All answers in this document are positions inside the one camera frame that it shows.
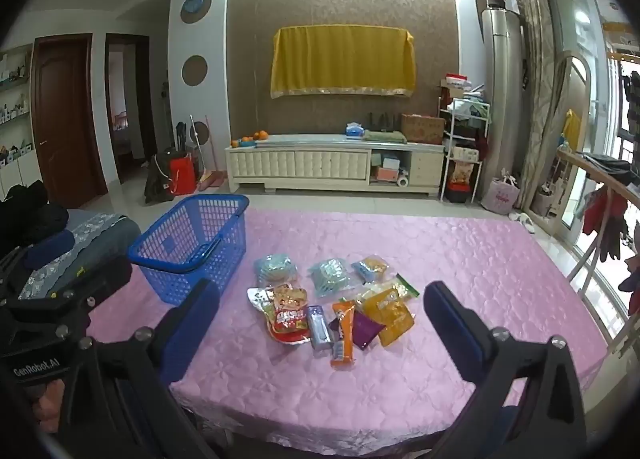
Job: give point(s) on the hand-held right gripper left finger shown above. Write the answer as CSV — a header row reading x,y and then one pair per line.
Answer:
x,y
195,324

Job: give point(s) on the grey patterned blanket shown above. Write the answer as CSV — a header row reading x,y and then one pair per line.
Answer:
x,y
95,234

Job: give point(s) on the person's left hand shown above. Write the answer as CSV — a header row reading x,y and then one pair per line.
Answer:
x,y
46,401

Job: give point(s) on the cardboard box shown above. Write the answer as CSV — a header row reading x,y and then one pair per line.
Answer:
x,y
422,128

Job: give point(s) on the yellow cloth cover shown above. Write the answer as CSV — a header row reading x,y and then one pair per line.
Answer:
x,y
342,59

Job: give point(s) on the dark cloth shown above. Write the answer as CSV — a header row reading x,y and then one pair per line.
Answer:
x,y
30,214

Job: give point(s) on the pink tablecloth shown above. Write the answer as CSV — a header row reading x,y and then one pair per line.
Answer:
x,y
450,249

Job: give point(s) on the red snack bag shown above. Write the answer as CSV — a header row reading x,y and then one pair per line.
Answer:
x,y
285,316

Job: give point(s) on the orange snack packet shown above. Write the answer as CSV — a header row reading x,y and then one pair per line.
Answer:
x,y
344,339

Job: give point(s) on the teal box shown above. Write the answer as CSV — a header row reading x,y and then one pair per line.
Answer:
x,y
385,159

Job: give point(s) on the white slippers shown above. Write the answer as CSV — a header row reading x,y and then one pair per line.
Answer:
x,y
522,221

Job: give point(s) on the white TV cabinet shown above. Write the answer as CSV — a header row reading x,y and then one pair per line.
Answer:
x,y
300,164

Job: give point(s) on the yellow snack packet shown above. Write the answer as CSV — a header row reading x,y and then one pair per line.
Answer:
x,y
392,316

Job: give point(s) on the purple snack packet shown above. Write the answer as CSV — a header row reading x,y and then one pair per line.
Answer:
x,y
366,329

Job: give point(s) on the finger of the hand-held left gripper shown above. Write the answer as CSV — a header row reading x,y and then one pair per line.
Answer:
x,y
110,279

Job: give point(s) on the white cracker packet green ends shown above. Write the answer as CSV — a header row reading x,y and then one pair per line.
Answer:
x,y
402,286

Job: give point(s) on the brown wooden door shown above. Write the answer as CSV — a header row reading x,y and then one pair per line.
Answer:
x,y
65,114

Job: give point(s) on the round wall decor blue centre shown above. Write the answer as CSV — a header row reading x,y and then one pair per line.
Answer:
x,y
195,6

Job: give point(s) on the black backpack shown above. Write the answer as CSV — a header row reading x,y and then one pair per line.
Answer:
x,y
157,179

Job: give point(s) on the pink box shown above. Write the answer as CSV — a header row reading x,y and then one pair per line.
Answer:
x,y
387,174

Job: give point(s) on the round brown wall decor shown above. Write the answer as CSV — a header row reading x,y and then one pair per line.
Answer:
x,y
195,70

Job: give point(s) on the white shelf rack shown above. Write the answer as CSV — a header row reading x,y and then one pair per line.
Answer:
x,y
452,139

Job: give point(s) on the patterned curtain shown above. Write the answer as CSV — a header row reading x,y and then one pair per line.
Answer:
x,y
532,64

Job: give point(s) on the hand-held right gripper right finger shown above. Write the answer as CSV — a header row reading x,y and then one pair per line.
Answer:
x,y
452,321

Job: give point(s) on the white shopping bag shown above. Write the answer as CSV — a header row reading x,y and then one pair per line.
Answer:
x,y
504,196

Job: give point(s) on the blue plastic basket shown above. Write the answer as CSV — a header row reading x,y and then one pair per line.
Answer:
x,y
150,251

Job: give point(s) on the black garment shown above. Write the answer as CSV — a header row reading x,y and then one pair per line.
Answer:
x,y
612,236

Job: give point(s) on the white wall shelves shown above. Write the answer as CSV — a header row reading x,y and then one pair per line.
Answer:
x,y
15,139

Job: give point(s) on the white tape roll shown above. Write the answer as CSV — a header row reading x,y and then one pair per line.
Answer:
x,y
402,181

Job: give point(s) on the arched wooden mirror frame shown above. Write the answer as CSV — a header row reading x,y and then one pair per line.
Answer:
x,y
555,104

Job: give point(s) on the small yellow hanging cloth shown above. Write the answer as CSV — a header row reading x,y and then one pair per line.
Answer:
x,y
572,129

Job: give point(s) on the red garment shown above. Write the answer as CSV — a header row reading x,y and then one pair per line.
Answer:
x,y
597,211

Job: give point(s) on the blue snack bar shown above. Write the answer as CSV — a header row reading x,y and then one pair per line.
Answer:
x,y
319,329

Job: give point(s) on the grey standing air conditioner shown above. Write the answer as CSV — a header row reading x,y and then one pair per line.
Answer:
x,y
500,89

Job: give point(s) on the red and white box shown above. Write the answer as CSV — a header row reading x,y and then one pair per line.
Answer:
x,y
455,80

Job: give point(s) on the green folded cloth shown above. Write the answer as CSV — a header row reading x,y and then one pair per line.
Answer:
x,y
384,136

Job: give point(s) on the round teal snack packet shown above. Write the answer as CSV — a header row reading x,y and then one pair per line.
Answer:
x,y
275,269

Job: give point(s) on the blue tissue box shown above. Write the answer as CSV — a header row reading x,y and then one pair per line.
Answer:
x,y
355,129

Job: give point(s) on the blue dish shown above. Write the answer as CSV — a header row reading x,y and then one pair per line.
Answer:
x,y
246,142

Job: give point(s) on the wooden drying rack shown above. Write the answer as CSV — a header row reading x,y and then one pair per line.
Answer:
x,y
590,169

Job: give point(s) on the blue and yellow cracker packet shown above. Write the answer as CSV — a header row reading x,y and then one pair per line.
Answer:
x,y
371,268

